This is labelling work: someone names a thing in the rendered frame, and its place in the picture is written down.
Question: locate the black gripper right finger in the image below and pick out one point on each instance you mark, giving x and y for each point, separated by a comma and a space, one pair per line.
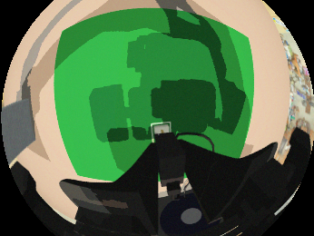
216, 179

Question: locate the black cable with plug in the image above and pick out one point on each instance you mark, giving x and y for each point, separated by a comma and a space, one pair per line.
172, 161

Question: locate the black computer fan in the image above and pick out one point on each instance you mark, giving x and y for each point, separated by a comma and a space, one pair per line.
181, 217

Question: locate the green circuit board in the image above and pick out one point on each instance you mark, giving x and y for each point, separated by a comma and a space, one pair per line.
123, 76

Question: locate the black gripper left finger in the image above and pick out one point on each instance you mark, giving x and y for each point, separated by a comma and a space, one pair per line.
134, 194

